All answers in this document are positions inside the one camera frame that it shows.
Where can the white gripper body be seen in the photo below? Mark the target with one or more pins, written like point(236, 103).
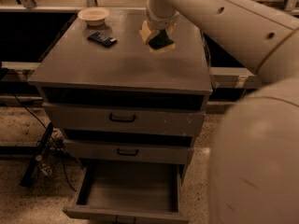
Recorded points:
point(159, 22)

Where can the green and yellow sponge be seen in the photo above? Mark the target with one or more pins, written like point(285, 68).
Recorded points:
point(161, 43)

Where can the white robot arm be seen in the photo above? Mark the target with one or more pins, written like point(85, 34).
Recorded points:
point(253, 171)

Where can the grey drawer cabinet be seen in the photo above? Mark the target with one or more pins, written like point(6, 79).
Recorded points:
point(126, 76)

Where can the grey top drawer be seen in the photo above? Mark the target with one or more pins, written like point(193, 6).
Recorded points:
point(94, 118)

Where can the grey middle drawer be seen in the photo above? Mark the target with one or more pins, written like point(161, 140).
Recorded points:
point(126, 152)

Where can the grey open bottom drawer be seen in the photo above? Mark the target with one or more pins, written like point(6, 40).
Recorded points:
point(127, 192)

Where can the beige bowl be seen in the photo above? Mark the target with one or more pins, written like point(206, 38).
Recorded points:
point(94, 16)

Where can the small plastic bottle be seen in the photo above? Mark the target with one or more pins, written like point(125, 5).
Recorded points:
point(43, 165)

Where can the black stand leg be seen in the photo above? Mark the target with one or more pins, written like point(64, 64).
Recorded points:
point(27, 180)

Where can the metal railing frame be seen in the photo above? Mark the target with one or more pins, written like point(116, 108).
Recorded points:
point(263, 39)

